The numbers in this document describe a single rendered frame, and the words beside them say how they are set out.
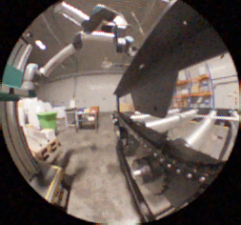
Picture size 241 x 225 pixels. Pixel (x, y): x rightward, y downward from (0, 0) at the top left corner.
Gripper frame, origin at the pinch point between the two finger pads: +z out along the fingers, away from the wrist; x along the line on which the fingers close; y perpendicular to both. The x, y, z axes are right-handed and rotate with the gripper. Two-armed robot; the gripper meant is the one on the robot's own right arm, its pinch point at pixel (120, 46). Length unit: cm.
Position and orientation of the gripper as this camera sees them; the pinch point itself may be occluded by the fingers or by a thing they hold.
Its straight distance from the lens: 33.1
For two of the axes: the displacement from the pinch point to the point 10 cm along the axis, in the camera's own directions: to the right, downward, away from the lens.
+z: 0.5, 10.0, 0.1
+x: -1.7, 0.0, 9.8
